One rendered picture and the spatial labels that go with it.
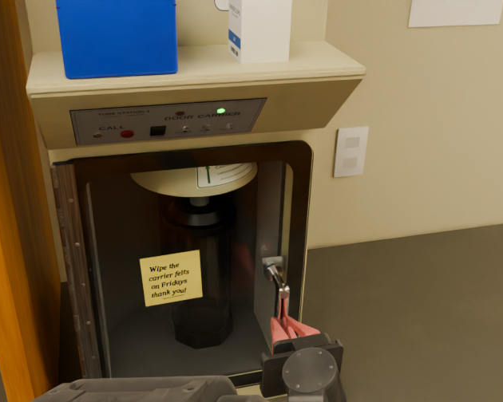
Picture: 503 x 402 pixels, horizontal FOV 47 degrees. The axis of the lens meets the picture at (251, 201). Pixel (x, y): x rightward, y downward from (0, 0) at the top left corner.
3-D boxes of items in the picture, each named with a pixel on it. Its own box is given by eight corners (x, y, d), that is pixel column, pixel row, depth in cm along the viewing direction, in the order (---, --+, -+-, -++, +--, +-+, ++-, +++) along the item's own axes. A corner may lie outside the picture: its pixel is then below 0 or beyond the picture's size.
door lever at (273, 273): (279, 317, 84) (262, 319, 83) (283, 262, 79) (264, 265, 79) (291, 341, 79) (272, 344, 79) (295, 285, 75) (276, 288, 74)
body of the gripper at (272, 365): (259, 349, 70) (278, 396, 64) (338, 335, 72) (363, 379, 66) (258, 388, 73) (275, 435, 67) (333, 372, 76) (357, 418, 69)
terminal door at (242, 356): (93, 411, 84) (56, 159, 65) (293, 374, 91) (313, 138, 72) (93, 415, 83) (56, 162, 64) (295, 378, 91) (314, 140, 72)
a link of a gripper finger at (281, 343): (256, 303, 77) (278, 352, 69) (307, 295, 79) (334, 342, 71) (255, 341, 81) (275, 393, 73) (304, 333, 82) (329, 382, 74)
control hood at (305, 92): (45, 142, 64) (30, 51, 59) (319, 121, 72) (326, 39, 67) (40, 189, 54) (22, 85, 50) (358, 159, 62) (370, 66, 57)
